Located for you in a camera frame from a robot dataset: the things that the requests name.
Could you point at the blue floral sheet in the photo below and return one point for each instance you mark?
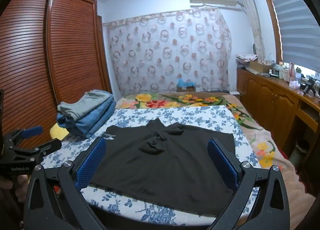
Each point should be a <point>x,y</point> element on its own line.
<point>180,117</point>

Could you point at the small brown box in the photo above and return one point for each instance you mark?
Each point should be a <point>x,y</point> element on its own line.
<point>186,89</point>

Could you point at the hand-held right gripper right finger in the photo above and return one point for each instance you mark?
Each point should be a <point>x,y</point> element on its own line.
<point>223,163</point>

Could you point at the small potted plant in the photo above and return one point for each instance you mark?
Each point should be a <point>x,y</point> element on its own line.
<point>299,69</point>

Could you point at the wooden cabinet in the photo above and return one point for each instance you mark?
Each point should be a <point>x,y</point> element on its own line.
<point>270,104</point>

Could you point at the yellow plush toy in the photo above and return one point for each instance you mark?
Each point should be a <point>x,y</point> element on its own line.
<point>58,132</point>

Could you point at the pink bottle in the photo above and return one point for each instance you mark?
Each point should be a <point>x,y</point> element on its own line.
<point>291,71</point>

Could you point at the stack of folded clothes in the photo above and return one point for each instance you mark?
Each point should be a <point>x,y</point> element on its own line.
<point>96,122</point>

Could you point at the black flat box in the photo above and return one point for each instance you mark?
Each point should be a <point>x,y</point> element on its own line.
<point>217,90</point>

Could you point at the grey roller blind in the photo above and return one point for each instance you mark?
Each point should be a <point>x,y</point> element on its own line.
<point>297,19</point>

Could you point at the pink tissue box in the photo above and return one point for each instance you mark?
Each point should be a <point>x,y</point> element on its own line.
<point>294,84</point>

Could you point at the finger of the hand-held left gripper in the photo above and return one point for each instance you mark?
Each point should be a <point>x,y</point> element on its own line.
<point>31,131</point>
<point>47,147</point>

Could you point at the folded grey pants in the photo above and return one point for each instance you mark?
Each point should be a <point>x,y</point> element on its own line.
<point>82,104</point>

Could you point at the beige window curtain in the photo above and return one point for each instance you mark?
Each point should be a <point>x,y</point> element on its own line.
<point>253,22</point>

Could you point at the blue plastic bag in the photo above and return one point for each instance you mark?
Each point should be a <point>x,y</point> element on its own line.
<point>185,82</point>

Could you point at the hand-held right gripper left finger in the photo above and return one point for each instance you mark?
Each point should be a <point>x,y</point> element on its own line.
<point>91,163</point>

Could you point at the grey waste bin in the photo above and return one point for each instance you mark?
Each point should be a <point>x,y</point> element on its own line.
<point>301,151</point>

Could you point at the open cardboard box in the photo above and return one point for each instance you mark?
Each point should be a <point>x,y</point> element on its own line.
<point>258,66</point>

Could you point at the brown louvred wardrobe door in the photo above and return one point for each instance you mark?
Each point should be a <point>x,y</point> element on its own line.
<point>62,57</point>

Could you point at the white bottle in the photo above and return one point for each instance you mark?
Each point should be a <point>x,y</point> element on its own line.
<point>281,71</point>

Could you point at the wooden window frame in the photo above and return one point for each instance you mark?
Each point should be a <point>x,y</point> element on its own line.
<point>271,19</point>

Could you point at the black tripod stand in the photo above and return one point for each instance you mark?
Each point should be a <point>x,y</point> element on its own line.
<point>310,86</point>

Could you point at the black pants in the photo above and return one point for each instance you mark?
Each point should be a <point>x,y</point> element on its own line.
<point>160,167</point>

